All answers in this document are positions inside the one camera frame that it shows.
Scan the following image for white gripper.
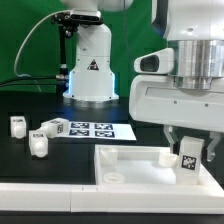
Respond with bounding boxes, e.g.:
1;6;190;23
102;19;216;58
129;75;224;162

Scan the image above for white square tabletop part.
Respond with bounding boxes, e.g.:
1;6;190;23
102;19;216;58
94;145;224;196

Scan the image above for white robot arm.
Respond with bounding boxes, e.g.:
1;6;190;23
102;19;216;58
61;0;224;161

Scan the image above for white L-shaped fence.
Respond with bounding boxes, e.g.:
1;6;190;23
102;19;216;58
0;150;224;215

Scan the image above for white sheet with tags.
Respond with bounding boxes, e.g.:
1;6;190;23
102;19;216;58
63;121;136;141

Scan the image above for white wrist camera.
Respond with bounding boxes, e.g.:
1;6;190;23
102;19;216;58
134;48;174;74

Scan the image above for black camera on stand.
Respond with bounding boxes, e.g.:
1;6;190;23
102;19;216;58
51;10;103;81

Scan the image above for grey camera cable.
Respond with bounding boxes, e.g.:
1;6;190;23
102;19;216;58
13;9;68;93

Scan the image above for black cables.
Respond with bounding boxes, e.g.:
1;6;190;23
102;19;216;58
0;75;69;89

